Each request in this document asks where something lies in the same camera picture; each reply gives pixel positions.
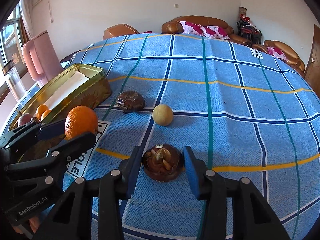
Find smooth orange kumquat fruit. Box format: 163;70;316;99
36;104;49;120

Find orange mandarin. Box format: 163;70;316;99
65;105;98;140

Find gold rectangular tin box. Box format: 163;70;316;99
8;63;112;163

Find glass water bottle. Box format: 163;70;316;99
2;60;27;102

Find pink electric kettle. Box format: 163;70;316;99
22;31;63;88

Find brown leather near armchair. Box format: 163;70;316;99
103;23;139;40

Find brown leather armchair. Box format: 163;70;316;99
252;40;305;77
103;23;139;40

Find pink curtain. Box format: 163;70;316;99
19;0;34;39

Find brown wooden door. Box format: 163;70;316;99
304;25;320;96

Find brown leather long sofa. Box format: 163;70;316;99
162;15;252;47

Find armchair pink floral cushion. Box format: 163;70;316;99
267;47;288;62

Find stacked dark chairs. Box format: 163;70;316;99
237;17;262;44

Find window with wooden frame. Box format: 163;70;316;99
0;3;29;100

